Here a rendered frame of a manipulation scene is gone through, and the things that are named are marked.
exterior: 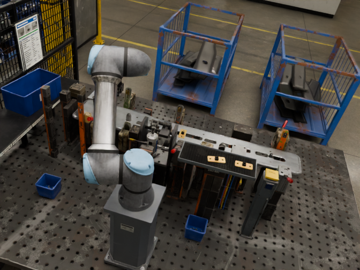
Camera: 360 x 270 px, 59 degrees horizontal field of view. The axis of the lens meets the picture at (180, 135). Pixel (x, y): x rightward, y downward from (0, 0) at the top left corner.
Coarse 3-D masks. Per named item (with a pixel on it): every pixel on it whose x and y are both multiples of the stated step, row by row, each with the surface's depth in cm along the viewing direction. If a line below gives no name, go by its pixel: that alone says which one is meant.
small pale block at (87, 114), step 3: (84, 114) 182; (87, 114) 182; (90, 114) 182; (84, 117) 182; (87, 123) 184; (90, 123) 187; (87, 126) 186; (90, 126) 188; (87, 129) 187; (90, 129) 189; (87, 132) 189; (90, 132) 190; (87, 135) 190; (90, 135) 191; (87, 138) 191; (90, 138) 192; (87, 141) 193; (90, 141) 194; (87, 144) 194; (90, 144) 195; (87, 147) 196; (87, 150) 197
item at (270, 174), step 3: (267, 171) 150; (270, 171) 150; (273, 171) 151; (276, 171) 151; (267, 174) 149; (270, 174) 149; (273, 174) 149; (276, 174) 149; (267, 177) 148; (270, 177) 147; (273, 177) 147; (276, 177) 148; (276, 180) 147
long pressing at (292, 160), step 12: (84, 108) 197; (120, 108) 202; (120, 120) 192; (132, 120) 194; (156, 120) 198; (192, 132) 193; (204, 132) 194; (216, 144) 187; (228, 144) 189; (240, 144) 190; (252, 144) 192; (252, 156) 183; (276, 156) 186; (288, 156) 187; (276, 168) 177; (300, 168) 181
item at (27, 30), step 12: (36, 12) 189; (12, 24) 173; (24, 24) 181; (36, 24) 192; (24, 36) 184; (36, 36) 195; (24, 48) 186; (36, 48) 198; (36, 60) 201; (24, 72) 192
